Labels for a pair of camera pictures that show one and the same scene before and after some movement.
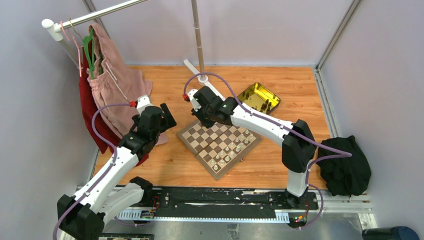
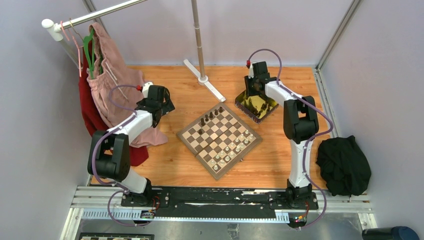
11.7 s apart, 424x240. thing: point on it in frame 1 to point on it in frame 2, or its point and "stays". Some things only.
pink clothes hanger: x=78 y=48 stays
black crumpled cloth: x=348 y=176 stays
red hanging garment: x=105 y=140 stays
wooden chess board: x=219 y=147 stays
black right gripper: x=198 y=113 to x=248 y=79
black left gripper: x=169 y=120 to x=166 y=105
